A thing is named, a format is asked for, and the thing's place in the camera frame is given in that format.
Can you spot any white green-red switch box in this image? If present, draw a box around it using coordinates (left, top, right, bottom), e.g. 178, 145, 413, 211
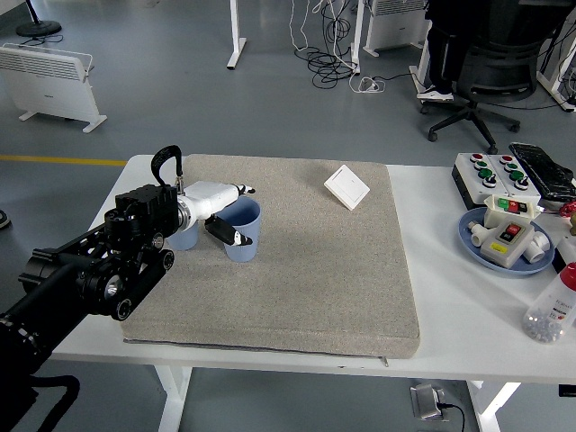
483, 193, 541, 231

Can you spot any black cable bundle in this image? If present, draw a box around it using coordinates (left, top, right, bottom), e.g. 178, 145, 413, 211
294, 0, 361, 89

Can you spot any grey power adapter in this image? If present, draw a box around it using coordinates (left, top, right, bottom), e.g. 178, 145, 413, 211
409, 382, 451, 423

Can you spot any beige red-button switch box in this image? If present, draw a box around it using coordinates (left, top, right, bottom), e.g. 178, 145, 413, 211
479, 215, 536, 270

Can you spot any black office chair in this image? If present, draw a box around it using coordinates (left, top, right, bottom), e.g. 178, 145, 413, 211
426, 26, 541, 155

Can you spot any white power strip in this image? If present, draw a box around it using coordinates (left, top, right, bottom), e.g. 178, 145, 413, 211
348, 75, 387, 95

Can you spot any black adapter cable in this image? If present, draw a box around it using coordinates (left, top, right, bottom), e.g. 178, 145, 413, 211
440, 402, 467, 432

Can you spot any white small box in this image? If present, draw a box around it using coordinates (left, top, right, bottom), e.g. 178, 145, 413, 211
555, 236, 576, 271

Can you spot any black fan stand base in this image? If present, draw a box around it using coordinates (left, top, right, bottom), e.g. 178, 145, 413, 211
15, 0, 63, 38

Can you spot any clear red-capped screw bottle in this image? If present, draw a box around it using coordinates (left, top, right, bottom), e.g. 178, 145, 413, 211
521, 262, 576, 346

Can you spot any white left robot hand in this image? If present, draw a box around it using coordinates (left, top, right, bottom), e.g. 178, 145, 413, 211
182, 180, 259, 248

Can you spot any white table leg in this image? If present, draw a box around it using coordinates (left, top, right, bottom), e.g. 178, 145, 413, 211
467, 380, 523, 432
155, 363, 194, 432

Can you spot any white four-button control box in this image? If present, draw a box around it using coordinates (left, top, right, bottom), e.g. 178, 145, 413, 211
488, 154, 543, 203

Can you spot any blue round plate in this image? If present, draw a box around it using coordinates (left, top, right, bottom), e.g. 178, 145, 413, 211
457, 207, 557, 276

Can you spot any white three-button control box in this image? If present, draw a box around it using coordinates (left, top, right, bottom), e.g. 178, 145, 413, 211
452, 152, 514, 211

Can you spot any white desk foot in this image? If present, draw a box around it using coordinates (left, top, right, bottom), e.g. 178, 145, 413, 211
409, 17, 451, 107
535, 0, 576, 113

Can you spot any white desk leg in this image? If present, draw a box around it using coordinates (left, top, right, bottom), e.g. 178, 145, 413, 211
349, 0, 364, 76
226, 0, 248, 70

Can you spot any grey-brown cushion mat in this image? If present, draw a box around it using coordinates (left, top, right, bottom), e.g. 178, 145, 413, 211
120, 153, 422, 361

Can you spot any white wall switch panel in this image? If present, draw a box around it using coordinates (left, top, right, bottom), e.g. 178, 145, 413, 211
323, 164, 372, 212

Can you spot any blue ribbed plastic cup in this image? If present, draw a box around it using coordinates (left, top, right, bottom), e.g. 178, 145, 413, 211
215, 199, 263, 264
166, 222, 199, 252

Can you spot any person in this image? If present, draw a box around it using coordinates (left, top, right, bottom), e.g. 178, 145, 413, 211
416, 0, 456, 101

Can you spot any white pipe fitting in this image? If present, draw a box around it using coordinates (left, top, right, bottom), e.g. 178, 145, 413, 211
521, 229, 554, 265
467, 220, 492, 248

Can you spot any white panel heater with handle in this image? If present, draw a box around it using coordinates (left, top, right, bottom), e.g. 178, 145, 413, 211
0, 42, 108, 133

